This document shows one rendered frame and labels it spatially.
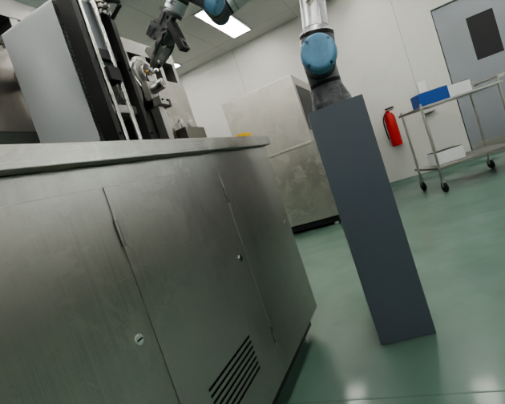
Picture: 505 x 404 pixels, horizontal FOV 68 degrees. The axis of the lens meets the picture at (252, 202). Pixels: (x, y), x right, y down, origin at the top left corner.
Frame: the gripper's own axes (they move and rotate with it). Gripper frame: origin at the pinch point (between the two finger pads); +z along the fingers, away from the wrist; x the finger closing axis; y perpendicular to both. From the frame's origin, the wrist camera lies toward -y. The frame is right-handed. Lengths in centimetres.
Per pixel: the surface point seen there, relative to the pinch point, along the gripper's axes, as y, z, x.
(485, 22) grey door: -102, -186, -448
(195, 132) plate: -19.1, 17.9, -14.7
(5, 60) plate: 34, 21, 31
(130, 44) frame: 52, 6, -46
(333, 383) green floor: -118, 56, 13
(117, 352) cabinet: -70, 31, 81
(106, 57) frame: -8.8, -1.0, 36.6
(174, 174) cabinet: -48, 13, 46
